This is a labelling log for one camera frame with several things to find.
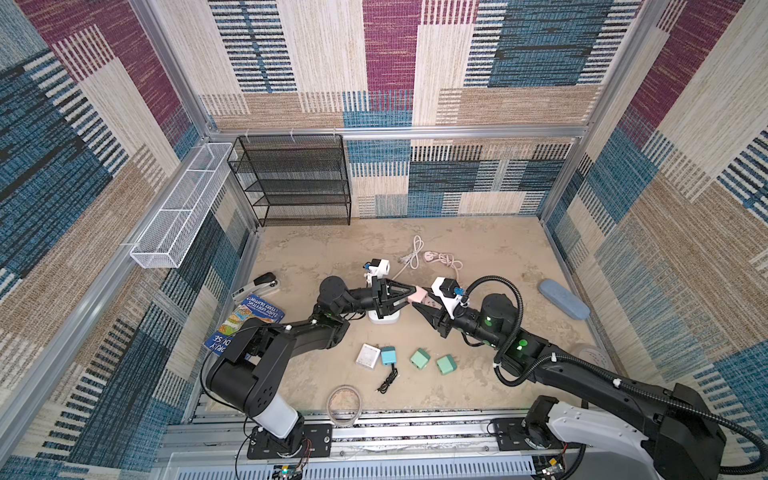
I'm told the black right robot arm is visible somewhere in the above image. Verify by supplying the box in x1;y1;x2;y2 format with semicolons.
409;275;767;479

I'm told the white square power strip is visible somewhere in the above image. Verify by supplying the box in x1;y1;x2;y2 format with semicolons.
367;310;401;325

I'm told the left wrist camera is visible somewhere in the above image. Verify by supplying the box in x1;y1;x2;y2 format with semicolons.
364;258;390;285

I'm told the pink charger plug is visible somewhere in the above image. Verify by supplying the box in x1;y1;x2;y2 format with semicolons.
408;287;427;303

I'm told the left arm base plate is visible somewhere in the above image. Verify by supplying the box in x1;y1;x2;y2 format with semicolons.
246;420;334;460

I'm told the black wire shelf rack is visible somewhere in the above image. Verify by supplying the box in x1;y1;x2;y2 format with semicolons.
229;134;352;227

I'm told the black grey stapler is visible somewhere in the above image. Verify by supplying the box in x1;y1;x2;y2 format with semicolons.
232;272;280;304

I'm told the pink round power strip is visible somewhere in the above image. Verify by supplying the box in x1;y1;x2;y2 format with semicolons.
418;290;443;308

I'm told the green charger plug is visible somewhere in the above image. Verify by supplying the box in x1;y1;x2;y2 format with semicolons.
410;348;431;370
436;354;457;375

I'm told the blue illustrated book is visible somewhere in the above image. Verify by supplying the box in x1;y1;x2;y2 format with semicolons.
204;294;285;355

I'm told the clear coiled cable ring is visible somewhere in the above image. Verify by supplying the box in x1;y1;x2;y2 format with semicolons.
326;384;364;428

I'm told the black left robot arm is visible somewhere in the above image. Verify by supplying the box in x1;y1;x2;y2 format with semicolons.
201;276;417;454

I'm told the white flat charger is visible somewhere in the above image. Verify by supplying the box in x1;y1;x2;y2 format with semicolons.
355;343;381;370

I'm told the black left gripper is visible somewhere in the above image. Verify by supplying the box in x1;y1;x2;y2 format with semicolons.
336;281;414;323

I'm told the blue grey glasses case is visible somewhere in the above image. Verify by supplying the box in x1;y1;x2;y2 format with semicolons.
538;279;591;321

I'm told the white wire mesh basket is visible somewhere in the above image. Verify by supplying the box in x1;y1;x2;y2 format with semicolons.
130;143;233;269

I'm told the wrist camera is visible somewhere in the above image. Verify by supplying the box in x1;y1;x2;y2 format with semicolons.
431;277;464;318
364;258;390;285

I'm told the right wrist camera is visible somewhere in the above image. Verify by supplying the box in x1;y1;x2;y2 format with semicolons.
431;277;464;318

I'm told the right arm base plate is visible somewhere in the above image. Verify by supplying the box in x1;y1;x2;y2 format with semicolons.
486;417;581;452

